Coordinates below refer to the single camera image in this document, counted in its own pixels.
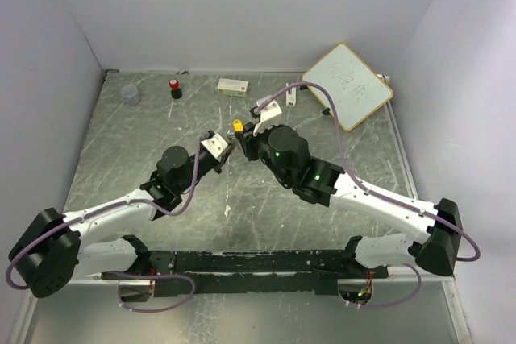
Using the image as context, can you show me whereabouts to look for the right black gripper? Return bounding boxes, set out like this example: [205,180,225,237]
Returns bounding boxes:
[238,118,291,184]

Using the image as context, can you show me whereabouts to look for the yellow capped key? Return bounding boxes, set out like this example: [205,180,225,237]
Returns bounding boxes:
[232,119,245,133]

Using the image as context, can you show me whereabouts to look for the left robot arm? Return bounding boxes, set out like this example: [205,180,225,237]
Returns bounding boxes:
[6,132,235,298]

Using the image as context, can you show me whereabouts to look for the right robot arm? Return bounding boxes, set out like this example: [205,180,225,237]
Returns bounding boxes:
[235,124,462,278]

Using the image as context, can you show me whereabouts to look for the white rectangular clip device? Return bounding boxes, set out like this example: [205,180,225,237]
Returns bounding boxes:
[285,87,297,107]

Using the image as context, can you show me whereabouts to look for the red black stamp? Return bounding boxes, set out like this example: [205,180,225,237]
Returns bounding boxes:
[169,78,182,100]

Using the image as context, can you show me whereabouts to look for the white green cardboard box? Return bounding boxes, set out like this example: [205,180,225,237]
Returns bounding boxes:
[216,78,248,97]

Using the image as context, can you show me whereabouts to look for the clear plastic cup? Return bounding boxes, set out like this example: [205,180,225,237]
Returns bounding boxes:
[120,85,141,106]

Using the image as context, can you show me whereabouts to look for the black base bar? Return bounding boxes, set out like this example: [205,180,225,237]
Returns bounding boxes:
[100,249,390,299]

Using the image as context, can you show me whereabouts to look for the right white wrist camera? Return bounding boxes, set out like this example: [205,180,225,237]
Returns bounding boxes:
[251,96,282,136]

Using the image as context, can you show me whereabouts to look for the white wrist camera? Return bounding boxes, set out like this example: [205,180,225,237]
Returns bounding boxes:
[201,133,229,161]
[251,96,282,136]

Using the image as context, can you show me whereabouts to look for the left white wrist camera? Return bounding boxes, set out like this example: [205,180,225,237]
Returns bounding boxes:
[201,133,229,161]

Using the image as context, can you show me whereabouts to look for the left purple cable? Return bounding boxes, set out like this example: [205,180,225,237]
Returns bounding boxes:
[4,131,213,313]

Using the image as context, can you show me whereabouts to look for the purple cable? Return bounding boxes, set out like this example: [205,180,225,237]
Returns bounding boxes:
[4,131,213,313]
[253,82,481,309]

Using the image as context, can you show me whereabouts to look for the aluminium rail frame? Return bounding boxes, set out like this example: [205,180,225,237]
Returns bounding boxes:
[80,73,455,283]

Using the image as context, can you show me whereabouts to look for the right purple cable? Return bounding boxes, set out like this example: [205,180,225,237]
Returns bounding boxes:
[253,82,481,309]

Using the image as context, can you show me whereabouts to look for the small whiteboard with wooden frame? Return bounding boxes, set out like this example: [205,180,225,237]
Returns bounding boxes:
[302,43,394,131]

